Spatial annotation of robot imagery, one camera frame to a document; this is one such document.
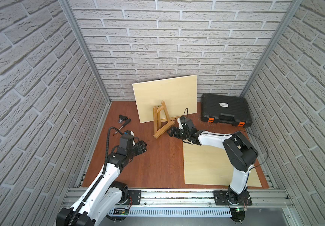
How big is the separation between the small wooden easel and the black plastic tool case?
26cm

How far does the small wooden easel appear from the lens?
2.85 ft

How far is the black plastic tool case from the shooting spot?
102 centimetres
